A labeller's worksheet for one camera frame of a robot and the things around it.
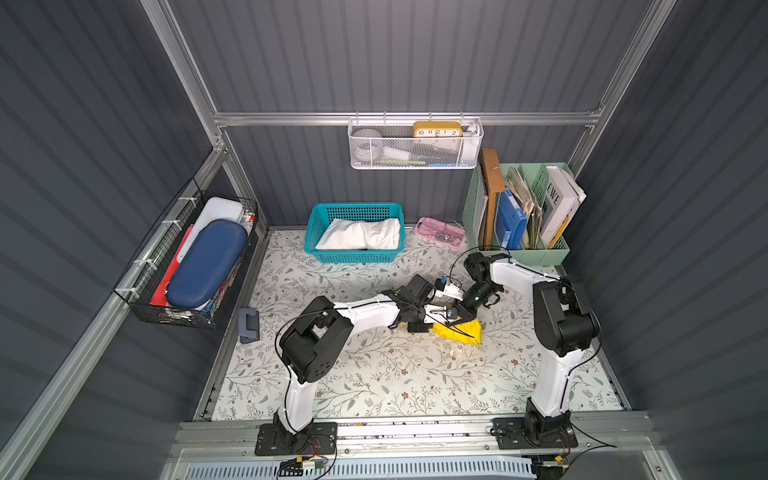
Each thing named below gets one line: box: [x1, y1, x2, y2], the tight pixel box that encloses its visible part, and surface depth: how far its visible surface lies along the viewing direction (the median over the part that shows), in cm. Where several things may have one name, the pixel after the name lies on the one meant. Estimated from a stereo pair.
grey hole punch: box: [238, 308, 260, 344], surface depth 93 cm
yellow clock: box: [413, 121, 463, 138], surface depth 90 cm
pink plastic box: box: [413, 217, 466, 247], surface depth 122 cm
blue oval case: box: [166, 219, 249, 308], surface depth 69 cm
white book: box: [540, 165, 587, 249], surface depth 101 cm
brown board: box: [482, 148, 505, 251], surface depth 93 cm
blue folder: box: [497, 189, 527, 250], surface depth 101 cm
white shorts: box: [316, 217, 401, 250], surface depth 110 cm
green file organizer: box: [462, 162, 575, 266], surface depth 103 cm
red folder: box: [149, 224, 194, 307], surface depth 67 cm
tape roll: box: [351, 128, 384, 162], surface depth 89 cm
